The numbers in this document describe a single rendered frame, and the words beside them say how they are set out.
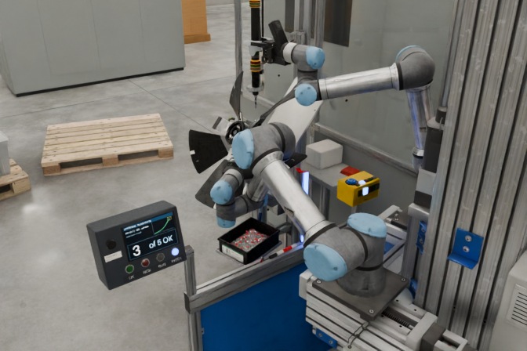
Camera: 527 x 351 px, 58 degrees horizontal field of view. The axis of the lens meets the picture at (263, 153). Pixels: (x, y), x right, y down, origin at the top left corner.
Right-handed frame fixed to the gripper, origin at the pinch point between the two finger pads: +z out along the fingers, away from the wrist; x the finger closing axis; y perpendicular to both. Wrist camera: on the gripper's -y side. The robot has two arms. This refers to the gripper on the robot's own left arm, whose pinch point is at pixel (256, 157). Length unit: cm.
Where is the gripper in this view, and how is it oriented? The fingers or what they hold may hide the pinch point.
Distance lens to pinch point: 201.7
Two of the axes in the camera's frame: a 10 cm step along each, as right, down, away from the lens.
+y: -9.5, -0.3, 3.2
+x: 1.0, 9.2, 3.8
